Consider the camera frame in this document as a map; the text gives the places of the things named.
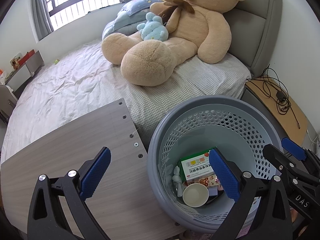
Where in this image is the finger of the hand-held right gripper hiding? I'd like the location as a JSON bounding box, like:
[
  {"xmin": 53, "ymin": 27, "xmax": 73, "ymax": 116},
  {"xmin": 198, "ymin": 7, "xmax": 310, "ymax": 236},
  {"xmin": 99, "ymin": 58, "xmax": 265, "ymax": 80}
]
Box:
[
  {"xmin": 262, "ymin": 143, "xmax": 300, "ymax": 180},
  {"xmin": 281, "ymin": 138, "xmax": 320, "ymax": 174}
]

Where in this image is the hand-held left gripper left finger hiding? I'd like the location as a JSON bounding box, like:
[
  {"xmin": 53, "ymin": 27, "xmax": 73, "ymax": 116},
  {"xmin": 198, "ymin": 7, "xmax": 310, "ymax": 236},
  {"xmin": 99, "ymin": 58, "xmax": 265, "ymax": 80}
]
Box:
[{"xmin": 27, "ymin": 147, "xmax": 112, "ymax": 240}]

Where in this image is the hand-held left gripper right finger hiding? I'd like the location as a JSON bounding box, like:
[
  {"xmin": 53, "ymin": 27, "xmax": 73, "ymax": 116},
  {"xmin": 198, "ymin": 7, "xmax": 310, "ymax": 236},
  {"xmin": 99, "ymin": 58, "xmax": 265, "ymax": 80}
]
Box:
[{"xmin": 209, "ymin": 148, "xmax": 293, "ymax": 240}]

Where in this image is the white green medicine box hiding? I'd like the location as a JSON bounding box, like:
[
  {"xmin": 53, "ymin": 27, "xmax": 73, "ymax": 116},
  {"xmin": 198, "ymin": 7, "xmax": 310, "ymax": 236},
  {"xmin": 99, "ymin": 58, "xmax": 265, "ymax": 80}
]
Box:
[{"xmin": 177, "ymin": 147, "xmax": 222, "ymax": 189}]

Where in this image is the red white paper cup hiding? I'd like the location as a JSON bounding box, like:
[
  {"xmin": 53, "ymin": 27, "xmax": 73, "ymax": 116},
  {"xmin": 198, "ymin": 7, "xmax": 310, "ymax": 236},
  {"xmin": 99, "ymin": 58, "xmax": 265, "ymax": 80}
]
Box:
[{"xmin": 182, "ymin": 183, "xmax": 209, "ymax": 207}]

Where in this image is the grey perforated plastic basket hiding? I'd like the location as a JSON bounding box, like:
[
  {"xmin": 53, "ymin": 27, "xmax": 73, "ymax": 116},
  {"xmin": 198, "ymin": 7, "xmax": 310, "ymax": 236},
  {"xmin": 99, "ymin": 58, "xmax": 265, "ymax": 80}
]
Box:
[{"xmin": 147, "ymin": 95, "xmax": 287, "ymax": 232}]

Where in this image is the white tissue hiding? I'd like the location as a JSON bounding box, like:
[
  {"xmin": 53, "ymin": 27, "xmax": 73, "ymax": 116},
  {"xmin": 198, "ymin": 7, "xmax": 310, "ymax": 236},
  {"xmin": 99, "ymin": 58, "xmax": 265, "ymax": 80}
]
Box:
[{"xmin": 172, "ymin": 165, "xmax": 182, "ymax": 183}]

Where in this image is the person's right hand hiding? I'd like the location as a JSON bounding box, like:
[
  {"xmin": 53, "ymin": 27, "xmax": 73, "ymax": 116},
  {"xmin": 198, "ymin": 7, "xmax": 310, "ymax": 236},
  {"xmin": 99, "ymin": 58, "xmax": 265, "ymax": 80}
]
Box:
[{"xmin": 290, "ymin": 206, "xmax": 309, "ymax": 234}]

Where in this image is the wooden nightstand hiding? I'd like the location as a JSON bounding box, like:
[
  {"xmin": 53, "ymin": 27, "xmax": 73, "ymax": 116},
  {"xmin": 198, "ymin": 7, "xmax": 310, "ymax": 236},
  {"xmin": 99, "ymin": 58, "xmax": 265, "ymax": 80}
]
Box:
[{"xmin": 241, "ymin": 77, "xmax": 308, "ymax": 147}]

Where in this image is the bed with checked sheet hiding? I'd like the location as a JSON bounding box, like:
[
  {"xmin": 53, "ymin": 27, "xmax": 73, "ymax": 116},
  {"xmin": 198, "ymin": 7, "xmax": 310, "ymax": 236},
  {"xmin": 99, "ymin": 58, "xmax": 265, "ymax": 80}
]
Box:
[{"xmin": 0, "ymin": 35, "xmax": 252, "ymax": 165}]

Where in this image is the grey chair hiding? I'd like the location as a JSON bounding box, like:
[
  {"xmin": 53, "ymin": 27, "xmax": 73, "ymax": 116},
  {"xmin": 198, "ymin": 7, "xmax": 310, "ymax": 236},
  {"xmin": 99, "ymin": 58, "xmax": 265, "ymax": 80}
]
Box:
[{"xmin": 0, "ymin": 84, "xmax": 18, "ymax": 125}]

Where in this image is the grey white desk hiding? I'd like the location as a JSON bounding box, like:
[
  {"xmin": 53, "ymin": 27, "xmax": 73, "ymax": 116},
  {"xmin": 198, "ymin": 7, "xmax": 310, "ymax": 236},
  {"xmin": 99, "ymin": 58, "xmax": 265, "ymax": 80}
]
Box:
[{"xmin": 5, "ymin": 50, "xmax": 45, "ymax": 93}]

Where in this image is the red box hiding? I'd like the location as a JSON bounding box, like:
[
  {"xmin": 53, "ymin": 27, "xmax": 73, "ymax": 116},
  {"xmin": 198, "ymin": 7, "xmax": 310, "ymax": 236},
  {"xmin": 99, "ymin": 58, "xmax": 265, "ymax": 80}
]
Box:
[{"xmin": 19, "ymin": 50, "xmax": 35, "ymax": 62}]

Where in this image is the grey bed headboard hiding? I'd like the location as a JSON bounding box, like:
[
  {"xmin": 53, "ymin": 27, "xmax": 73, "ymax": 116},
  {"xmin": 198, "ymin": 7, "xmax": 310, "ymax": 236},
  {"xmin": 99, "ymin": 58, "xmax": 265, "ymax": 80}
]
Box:
[{"xmin": 159, "ymin": 0, "xmax": 283, "ymax": 79}]

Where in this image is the colourful picture card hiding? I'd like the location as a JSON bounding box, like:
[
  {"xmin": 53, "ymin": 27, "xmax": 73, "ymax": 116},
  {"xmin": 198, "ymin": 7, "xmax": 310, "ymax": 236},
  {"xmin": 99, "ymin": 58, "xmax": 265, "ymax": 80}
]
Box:
[{"xmin": 10, "ymin": 52, "xmax": 23, "ymax": 70}]

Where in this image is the large tan teddy bear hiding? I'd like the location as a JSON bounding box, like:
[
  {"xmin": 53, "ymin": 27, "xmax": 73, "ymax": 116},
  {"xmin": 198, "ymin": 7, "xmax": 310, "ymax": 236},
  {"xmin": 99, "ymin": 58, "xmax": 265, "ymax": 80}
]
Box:
[{"xmin": 101, "ymin": 0, "xmax": 250, "ymax": 87}]

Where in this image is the light blue quilt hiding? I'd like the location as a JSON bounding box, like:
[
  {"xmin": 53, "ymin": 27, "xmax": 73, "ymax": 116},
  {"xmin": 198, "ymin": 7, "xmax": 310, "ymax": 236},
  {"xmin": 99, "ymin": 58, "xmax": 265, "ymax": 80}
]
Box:
[{"xmin": 102, "ymin": 0, "xmax": 165, "ymax": 40}]

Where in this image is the blue plush bunny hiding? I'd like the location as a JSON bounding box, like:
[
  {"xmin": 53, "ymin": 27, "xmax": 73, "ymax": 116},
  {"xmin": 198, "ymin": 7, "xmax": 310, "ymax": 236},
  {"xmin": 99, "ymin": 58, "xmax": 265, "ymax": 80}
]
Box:
[{"xmin": 136, "ymin": 12, "xmax": 169, "ymax": 42}]

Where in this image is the blue patterned pillow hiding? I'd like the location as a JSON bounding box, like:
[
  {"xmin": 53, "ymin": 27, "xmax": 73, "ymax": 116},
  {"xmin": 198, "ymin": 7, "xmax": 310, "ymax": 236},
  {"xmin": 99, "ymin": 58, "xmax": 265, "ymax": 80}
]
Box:
[{"xmin": 120, "ymin": 0, "xmax": 163, "ymax": 18}]

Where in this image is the white cable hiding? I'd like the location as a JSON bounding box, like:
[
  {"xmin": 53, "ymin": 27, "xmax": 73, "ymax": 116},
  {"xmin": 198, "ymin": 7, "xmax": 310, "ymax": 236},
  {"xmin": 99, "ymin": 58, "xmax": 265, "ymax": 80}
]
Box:
[{"xmin": 307, "ymin": 129, "xmax": 320, "ymax": 147}]

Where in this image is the black cable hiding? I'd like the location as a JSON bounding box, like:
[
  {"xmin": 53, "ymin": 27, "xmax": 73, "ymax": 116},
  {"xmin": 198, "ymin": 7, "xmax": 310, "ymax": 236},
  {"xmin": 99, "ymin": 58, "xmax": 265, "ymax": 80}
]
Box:
[{"xmin": 246, "ymin": 64, "xmax": 300, "ymax": 130}]

